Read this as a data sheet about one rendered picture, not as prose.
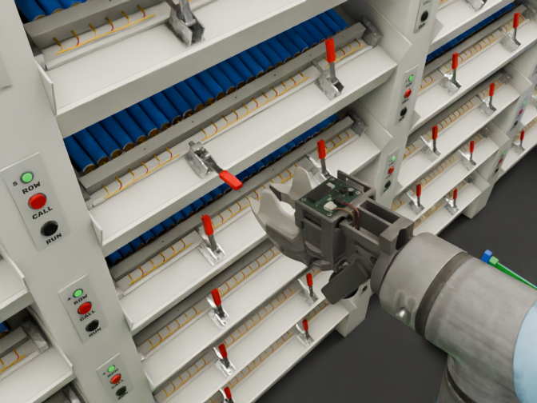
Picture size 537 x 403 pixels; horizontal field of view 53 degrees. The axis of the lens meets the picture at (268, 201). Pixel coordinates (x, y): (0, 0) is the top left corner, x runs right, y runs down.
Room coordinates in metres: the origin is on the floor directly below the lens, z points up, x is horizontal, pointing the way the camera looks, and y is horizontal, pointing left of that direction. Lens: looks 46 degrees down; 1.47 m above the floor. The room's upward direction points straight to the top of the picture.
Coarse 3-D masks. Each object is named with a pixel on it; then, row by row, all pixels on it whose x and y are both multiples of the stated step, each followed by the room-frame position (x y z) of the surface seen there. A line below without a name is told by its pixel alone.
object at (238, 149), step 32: (352, 0) 0.93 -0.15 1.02; (384, 32) 0.87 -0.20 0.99; (320, 64) 0.80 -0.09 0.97; (352, 64) 0.82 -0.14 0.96; (384, 64) 0.84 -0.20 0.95; (288, 96) 0.72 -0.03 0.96; (320, 96) 0.73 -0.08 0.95; (352, 96) 0.77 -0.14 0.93; (256, 128) 0.65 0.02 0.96; (288, 128) 0.66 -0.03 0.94; (160, 160) 0.56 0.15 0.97; (224, 160) 0.58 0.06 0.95; (256, 160) 0.62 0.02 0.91; (96, 192) 0.50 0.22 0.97; (128, 192) 0.51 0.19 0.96; (160, 192) 0.51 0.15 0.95; (192, 192) 0.53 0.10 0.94; (96, 224) 0.42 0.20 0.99; (128, 224) 0.46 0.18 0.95
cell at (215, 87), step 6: (204, 72) 0.70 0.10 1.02; (198, 78) 0.70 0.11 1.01; (204, 78) 0.70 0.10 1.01; (210, 78) 0.70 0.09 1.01; (204, 84) 0.69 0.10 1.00; (210, 84) 0.69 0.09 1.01; (216, 84) 0.69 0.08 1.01; (210, 90) 0.68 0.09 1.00; (216, 90) 0.68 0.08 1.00; (222, 90) 0.68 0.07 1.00; (216, 96) 0.67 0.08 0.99
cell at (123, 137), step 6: (102, 120) 0.59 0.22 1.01; (108, 120) 0.59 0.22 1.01; (114, 120) 0.59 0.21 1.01; (108, 126) 0.58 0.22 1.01; (114, 126) 0.58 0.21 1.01; (120, 126) 0.58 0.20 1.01; (114, 132) 0.57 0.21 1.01; (120, 132) 0.57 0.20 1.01; (114, 138) 0.57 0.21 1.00; (120, 138) 0.57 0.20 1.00; (126, 138) 0.57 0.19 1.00; (120, 144) 0.56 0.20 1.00; (126, 144) 0.56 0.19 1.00
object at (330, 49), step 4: (328, 40) 0.76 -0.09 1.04; (332, 40) 0.76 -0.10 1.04; (328, 44) 0.75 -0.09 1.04; (332, 44) 0.75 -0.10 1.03; (328, 48) 0.75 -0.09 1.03; (332, 48) 0.75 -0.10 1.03; (328, 52) 0.75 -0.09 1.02; (332, 52) 0.75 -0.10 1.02; (328, 56) 0.75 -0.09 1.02; (332, 56) 0.75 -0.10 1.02; (328, 60) 0.75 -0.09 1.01; (332, 60) 0.75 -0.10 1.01; (332, 64) 0.75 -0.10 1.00; (332, 68) 0.75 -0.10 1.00; (332, 72) 0.75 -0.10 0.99; (332, 76) 0.74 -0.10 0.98; (328, 80) 0.75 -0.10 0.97; (332, 80) 0.74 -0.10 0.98
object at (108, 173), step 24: (360, 24) 0.88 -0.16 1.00; (312, 48) 0.80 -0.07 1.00; (336, 48) 0.83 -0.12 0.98; (288, 72) 0.74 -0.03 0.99; (240, 96) 0.67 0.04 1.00; (192, 120) 0.61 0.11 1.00; (216, 120) 0.64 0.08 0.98; (144, 144) 0.56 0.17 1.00; (168, 144) 0.57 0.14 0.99; (120, 168) 0.52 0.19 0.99
